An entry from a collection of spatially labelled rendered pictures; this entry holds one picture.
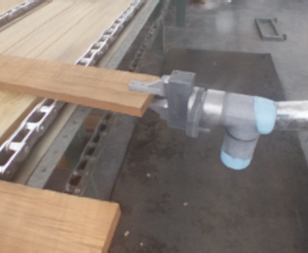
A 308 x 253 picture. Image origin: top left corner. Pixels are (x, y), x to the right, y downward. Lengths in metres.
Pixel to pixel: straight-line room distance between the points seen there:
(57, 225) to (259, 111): 0.42
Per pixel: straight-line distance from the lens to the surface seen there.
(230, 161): 0.65
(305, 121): 0.70
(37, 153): 0.60
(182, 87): 0.56
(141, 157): 1.64
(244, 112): 0.56
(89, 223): 0.39
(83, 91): 0.65
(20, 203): 0.45
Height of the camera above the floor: 1.21
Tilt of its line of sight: 41 degrees down
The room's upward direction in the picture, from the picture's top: 2 degrees counter-clockwise
